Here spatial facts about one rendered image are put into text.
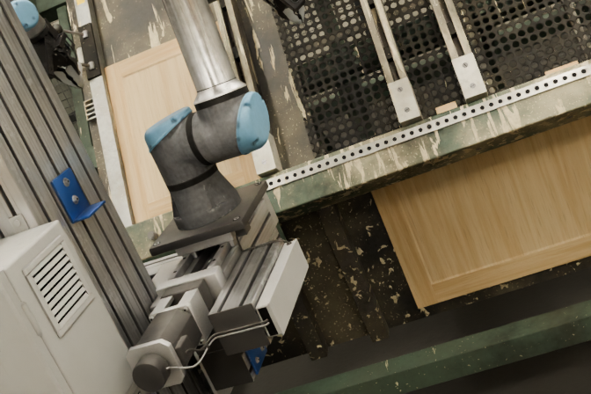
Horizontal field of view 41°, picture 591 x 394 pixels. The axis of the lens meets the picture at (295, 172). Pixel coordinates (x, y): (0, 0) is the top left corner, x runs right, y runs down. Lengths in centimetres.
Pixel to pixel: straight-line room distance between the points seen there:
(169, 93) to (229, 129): 101
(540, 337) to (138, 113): 143
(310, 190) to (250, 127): 73
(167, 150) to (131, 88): 102
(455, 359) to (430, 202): 49
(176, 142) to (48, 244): 40
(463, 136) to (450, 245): 49
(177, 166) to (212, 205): 11
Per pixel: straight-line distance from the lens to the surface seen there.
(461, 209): 254
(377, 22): 240
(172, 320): 143
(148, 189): 251
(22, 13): 203
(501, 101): 223
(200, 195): 166
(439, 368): 254
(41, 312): 131
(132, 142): 258
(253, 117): 158
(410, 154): 222
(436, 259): 260
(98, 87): 268
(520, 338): 251
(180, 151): 163
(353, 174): 224
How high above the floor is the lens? 151
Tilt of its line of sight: 16 degrees down
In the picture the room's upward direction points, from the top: 23 degrees counter-clockwise
